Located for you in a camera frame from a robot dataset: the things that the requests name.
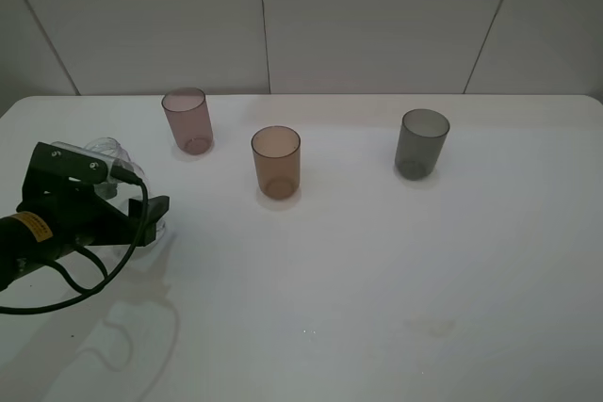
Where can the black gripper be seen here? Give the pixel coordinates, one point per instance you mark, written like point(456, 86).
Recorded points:
point(70, 213)

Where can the clear plastic water bottle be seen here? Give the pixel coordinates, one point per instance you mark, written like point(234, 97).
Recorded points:
point(115, 192)

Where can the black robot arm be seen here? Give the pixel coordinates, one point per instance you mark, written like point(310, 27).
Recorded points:
point(20, 255)

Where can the pink translucent cup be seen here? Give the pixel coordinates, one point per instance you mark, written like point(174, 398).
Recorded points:
point(188, 116)

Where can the orange translucent cup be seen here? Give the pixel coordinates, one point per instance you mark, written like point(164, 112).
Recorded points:
point(277, 158)

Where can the grey translucent cup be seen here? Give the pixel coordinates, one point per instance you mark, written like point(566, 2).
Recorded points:
point(422, 135)

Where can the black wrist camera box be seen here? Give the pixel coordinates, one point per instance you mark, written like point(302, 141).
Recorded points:
point(56, 167)

